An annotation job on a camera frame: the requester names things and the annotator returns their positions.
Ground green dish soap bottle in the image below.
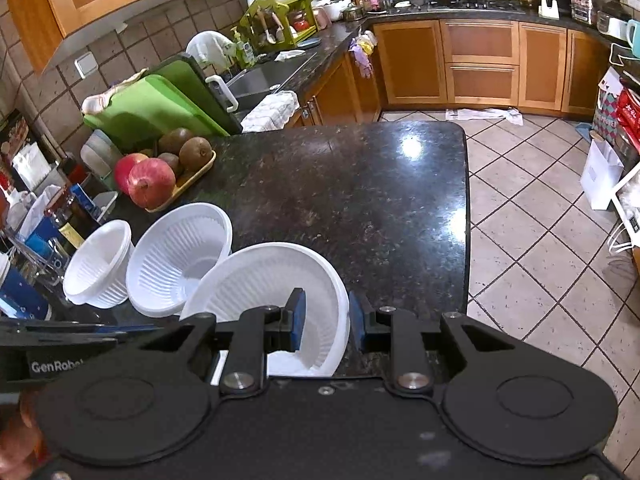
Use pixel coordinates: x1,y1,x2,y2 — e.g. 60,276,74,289
231,26,256,66

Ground green dish rack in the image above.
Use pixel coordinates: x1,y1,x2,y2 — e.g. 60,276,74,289
239,0,321,53

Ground red apples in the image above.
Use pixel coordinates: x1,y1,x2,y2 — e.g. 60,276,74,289
127,158,177,209

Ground beige cloth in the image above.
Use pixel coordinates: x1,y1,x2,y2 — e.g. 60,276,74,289
81,72,151,114

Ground purple yellow rubber gloves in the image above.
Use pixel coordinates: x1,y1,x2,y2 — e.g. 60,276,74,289
348,30,377,79

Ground grey plastic container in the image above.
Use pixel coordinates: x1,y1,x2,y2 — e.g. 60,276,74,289
80,130,124,179

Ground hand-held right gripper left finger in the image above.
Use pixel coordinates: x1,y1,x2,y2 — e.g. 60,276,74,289
135,287,307,396

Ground small white ribbed bowl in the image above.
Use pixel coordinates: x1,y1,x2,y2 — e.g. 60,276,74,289
62,220,133,309

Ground light green cutting board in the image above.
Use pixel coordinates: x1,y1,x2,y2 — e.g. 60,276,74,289
82,74,231,153

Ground dark red pomegranate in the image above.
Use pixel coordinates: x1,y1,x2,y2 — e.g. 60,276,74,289
114,154,151,196

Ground medium white ribbed bowl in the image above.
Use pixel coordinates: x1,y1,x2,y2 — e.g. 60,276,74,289
125,202,234,317

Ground gas stove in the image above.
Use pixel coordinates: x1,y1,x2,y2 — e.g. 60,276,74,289
395,0,526,14

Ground blue tissue pack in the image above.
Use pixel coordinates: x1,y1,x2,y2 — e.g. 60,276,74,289
70,182,119,226

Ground red gift bag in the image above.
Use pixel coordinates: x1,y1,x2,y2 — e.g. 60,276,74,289
595,67,640,161

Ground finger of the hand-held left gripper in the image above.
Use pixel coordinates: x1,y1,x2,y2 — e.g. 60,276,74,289
0,319,161,345

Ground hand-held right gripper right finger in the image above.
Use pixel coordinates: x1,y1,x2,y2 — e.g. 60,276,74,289
349,290,521,396

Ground dark green cutting board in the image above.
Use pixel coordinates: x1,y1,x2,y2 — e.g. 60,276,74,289
147,55,243,136

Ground steel sink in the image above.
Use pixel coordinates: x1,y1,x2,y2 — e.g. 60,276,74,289
225,52,313,99

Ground clear glass cup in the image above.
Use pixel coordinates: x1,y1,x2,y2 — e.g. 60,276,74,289
7,232,71,288

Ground white cloth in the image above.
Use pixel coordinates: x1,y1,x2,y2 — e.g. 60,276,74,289
186,31,236,76

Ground white paper bag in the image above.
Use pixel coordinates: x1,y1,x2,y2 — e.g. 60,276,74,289
580,137,626,211

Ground white checked dish towel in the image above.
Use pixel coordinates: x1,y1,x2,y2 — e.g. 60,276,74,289
241,90,300,133

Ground wooden base cabinets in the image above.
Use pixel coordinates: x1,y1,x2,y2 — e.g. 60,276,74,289
300,19,611,126

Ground white wall socket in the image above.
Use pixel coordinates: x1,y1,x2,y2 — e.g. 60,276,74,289
74,51,98,79

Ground dark sauce jar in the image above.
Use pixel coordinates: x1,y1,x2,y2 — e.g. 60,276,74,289
50,187,98,256

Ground large white ribbed bowl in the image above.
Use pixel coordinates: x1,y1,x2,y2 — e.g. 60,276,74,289
179,243,350,378

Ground white window box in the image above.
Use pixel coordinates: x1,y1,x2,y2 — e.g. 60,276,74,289
612,162,640,248

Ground beige fruit tray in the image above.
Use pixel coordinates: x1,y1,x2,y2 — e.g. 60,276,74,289
142,149,217,212

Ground blue paper cup white lid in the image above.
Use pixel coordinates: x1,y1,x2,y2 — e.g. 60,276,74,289
0,254,51,318

